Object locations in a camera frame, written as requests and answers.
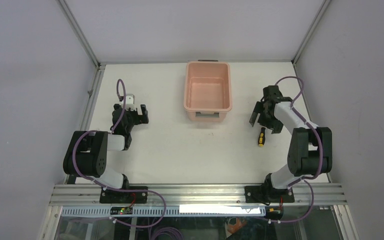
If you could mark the orange object under table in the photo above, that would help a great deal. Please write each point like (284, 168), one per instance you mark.
(234, 224)

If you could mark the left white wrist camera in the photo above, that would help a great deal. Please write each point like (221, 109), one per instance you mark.
(129, 102)

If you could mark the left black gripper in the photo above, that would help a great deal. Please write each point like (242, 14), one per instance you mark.
(139, 119)

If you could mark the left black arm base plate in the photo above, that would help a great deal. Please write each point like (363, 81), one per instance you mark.
(123, 195)

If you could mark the aluminium mounting rail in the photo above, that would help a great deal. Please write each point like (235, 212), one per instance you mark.
(323, 194)

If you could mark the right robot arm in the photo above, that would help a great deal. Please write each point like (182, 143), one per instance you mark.
(310, 150)

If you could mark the yellow black screwdriver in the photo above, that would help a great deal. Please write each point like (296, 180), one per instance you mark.
(262, 137)

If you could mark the white slotted cable duct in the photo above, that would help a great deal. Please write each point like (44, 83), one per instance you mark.
(183, 210)

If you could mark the pink plastic bin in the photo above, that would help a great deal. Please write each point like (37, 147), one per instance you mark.
(207, 91)

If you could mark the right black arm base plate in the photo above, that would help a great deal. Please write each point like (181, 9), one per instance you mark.
(266, 195)

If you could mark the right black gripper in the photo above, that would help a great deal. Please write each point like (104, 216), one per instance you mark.
(259, 108)

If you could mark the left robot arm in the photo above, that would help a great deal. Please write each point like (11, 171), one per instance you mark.
(86, 155)

